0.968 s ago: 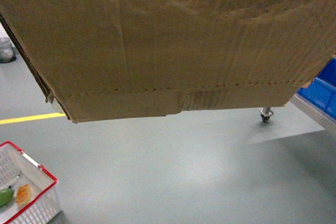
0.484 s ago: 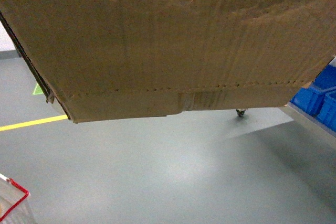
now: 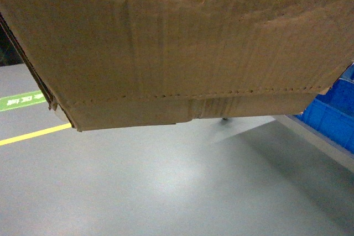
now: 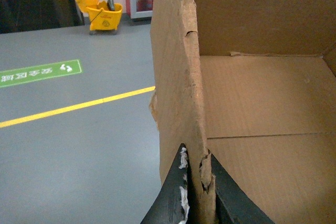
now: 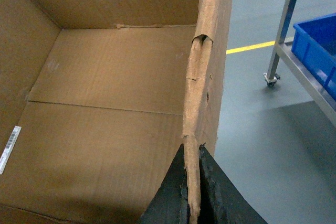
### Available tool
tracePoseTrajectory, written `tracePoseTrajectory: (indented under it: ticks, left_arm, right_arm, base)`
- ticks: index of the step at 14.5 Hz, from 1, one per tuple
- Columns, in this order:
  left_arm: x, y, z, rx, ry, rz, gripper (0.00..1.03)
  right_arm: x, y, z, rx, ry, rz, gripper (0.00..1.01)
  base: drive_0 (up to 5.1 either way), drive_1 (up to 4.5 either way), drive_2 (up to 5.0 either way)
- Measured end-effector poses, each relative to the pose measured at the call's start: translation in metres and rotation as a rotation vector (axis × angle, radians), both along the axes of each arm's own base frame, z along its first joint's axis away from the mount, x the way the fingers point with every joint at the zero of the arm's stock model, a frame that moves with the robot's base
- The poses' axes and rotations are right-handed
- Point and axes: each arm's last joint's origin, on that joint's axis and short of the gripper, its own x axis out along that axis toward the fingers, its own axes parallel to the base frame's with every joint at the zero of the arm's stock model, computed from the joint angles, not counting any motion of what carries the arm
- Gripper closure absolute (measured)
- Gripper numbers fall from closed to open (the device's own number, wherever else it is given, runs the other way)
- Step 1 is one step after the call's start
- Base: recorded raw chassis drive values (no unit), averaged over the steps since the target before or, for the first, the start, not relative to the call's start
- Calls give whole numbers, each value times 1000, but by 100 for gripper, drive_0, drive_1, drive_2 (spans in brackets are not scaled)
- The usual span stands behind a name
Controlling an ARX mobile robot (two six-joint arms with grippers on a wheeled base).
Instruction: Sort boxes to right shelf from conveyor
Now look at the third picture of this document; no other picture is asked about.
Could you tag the stainless steel shelf rack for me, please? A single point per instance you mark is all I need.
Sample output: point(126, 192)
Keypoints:
point(321, 142)

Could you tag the blue plastic crate right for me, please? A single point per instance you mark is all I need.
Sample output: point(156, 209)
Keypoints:
point(332, 114)

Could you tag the brown cardboard box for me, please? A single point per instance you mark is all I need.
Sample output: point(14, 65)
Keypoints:
point(123, 63)

